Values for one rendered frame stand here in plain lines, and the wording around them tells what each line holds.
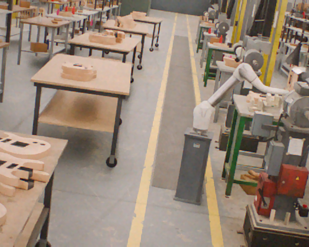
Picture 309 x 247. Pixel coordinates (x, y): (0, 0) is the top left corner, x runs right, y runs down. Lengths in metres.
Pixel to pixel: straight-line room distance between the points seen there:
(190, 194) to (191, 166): 0.29
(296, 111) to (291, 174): 0.52
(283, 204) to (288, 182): 0.28
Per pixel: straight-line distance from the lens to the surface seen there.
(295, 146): 4.72
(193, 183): 5.56
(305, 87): 4.71
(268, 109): 5.84
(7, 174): 3.06
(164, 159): 6.82
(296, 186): 4.71
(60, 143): 3.95
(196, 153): 5.46
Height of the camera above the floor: 2.10
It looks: 15 degrees down
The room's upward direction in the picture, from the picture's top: 9 degrees clockwise
